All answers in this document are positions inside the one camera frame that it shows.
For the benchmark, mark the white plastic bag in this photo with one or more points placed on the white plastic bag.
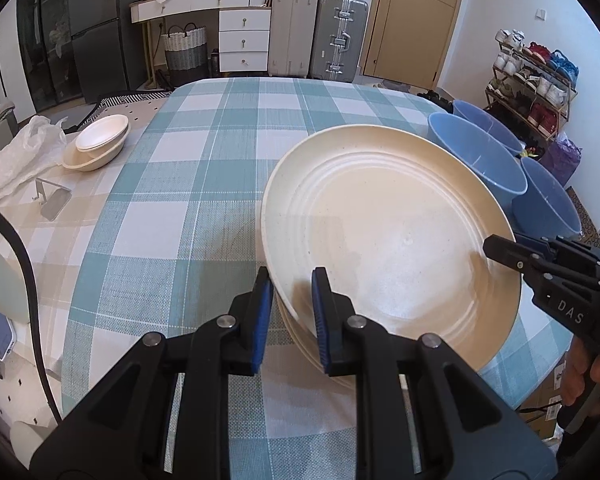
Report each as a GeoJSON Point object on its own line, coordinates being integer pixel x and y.
{"type": "Point", "coordinates": [20, 155]}

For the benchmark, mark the cream round plate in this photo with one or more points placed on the cream round plate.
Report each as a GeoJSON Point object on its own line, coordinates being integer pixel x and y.
{"type": "Point", "coordinates": [307, 340]}
{"type": "Point", "coordinates": [390, 240]}
{"type": "Point", "coordinates": [290, 315]}

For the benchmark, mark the brown patterned doormat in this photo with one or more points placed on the brown patterned doormat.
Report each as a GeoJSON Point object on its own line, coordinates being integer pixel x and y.
{"type": "Point", "coordinates": [587, 220]}

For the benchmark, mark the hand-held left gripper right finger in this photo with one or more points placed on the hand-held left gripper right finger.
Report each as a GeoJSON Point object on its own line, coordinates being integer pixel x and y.
{"type": "Point", "coordinates": [322, 325]}

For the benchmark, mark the purple bag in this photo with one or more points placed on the purple bag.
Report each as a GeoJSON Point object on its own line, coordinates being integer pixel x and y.
{"type": "Point", "coordinates": [562, 155]}

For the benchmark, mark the wooden shoe rack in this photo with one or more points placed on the wooden shoe rack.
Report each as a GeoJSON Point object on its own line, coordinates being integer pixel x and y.
{"type": "Point", "coordinates": [569, 106]}

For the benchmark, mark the dark bottle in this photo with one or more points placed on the dark bottle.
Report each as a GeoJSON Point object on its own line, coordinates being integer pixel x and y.
{"type": "Point", "coordinates": [214, 60]}

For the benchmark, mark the dark glass cabinet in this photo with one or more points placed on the dark glass cabinet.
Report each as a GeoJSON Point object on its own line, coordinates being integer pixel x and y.
{"type": "Point", "coordinates": [50, 50]}

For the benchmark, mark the pale green object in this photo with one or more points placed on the pale green object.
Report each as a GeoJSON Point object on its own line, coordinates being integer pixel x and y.
{"type": "Point", "coordinates": [0, 280]}

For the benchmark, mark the scattered loose shoes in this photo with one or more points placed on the scattered loose shoes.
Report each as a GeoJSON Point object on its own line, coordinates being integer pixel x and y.
{"type": "Point", "coordinates": [432, 97]}

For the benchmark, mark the tan wooden door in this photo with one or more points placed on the tan wooden door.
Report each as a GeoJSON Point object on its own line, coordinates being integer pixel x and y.
{"type": "Point", "coordinates": [410, 35]}

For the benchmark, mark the beige suitcase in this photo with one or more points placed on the beige suitcase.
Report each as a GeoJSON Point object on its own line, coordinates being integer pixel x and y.
{"type": "Point", "coordinates": [292, 30]}

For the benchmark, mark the silver suitcase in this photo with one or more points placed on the silver suitcase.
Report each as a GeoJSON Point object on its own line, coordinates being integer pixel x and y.
{"type": "Point", "coordinates": [337, 35]}

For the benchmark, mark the shoe rack with shoes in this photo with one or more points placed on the shoe rack with shoes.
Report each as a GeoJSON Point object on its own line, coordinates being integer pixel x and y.
{"type": "Point", "coordinates": [545, 87]}

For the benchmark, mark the smartphone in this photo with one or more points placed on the smartphone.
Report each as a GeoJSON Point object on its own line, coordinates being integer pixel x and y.
{"type": "Point", "coordinates": [0, 332]}

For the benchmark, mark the person's right hand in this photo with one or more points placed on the person's right hand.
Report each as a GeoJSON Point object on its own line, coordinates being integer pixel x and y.
{"type": "Point", "coordinates": [575, 375]}

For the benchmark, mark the metal phone stand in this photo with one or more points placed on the metal phone stand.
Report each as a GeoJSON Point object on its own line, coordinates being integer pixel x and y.
{"type": "Point", "coordinates": [55, 202]}

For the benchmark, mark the black white patterned rug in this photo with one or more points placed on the black white patterned rug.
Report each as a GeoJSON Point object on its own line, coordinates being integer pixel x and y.
{"type": "Point", "coordinates": [125, 100]}

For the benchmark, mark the small white bowl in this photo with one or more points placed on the small white bowl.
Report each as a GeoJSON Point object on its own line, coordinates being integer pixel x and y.
{"type": "Point", "coordinates": [102, 132]}

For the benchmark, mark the blue bowl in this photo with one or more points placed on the blue bowl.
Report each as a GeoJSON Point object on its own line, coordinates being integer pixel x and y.
{"type": "Point", "coordinates": [485, 120]}
{"type": "Point", "coordinates": [475, 160]}
{"type": "Point", "coordinates": [550, 205]}

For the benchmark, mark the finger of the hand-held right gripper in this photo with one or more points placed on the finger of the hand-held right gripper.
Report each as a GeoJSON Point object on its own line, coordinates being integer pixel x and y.
{"type": "Point", "coordinates": [505, 252]}
{"type": "Point", "coordinates": [536, 242]}

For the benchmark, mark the white vanity desk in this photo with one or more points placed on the white vanity desk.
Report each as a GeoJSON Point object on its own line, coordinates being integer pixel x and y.
{"type": "Point", "coordinates": [242, 35]}

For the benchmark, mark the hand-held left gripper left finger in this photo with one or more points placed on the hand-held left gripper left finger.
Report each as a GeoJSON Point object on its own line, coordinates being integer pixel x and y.
{"type": "Point", "coordinates": [260, 325]}

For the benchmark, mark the printed cardboard box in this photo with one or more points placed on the printed cardboard box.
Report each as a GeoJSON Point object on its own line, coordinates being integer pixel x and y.
{"type": "Point", "coordinates": [545, 405]}

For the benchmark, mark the grey refrigerator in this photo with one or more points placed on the grey refrigerator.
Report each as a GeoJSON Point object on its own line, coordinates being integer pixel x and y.
{"type": "Point", "coordinates": [105, 35]}

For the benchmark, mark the stacked cream bowls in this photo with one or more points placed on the stacked cream bowls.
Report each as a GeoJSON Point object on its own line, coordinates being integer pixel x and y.
{"type": "Point", "coordinates": [92, 160]}

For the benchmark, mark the woven laundry basket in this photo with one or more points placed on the woven laundry basket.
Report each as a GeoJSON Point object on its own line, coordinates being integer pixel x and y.
{"type": "Point", "coordinates": [185, 50]}

